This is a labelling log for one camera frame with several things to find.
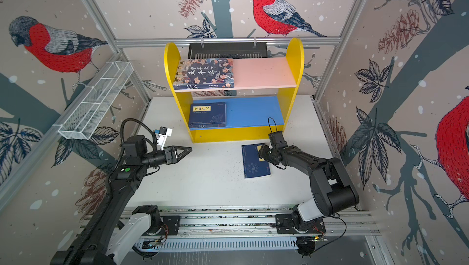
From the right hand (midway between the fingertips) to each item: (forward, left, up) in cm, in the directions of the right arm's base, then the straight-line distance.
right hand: (260, 156), depth 93 cm
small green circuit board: (-40, +44, -1) cm, 59 cm away
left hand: (-11, +31, +22) cm, 39 cm away
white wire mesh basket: (+8, +74, +32) cm, 81 cm away
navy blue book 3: (-6, +4, -1) cm, 7 cm away
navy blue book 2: (+7, +33, +16) cm, 37 cm away
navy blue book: (+14, +28, +17) cm, 35 cm away
